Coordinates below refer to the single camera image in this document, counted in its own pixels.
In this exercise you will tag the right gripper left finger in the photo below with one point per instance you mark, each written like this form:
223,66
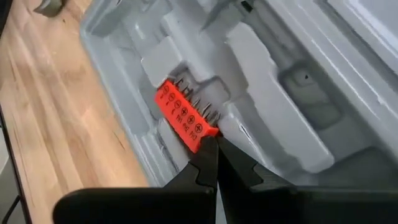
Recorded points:
192,202

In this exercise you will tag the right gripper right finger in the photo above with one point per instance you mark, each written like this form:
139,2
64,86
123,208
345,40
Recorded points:
264,202

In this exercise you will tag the red screwdriver bit holder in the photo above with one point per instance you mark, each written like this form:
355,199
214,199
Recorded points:
183,118

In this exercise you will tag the grey plastic tool case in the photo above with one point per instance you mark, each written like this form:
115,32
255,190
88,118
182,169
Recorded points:
280,93

